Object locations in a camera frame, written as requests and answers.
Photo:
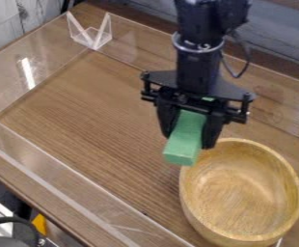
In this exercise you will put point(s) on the green rectangular block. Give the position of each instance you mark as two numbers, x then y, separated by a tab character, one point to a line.
185	141

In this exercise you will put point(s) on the yellow and black equipment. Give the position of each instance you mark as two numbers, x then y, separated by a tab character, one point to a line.
35	238

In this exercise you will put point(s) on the brown wooden bowl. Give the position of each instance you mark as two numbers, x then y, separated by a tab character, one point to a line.
239	194

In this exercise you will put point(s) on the clear acrylic corner bracket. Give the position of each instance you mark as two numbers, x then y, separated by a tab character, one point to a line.
91	37

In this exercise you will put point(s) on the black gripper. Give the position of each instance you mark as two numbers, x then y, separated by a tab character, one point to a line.
195	88

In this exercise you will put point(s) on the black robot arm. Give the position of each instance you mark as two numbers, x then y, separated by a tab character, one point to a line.
209	20

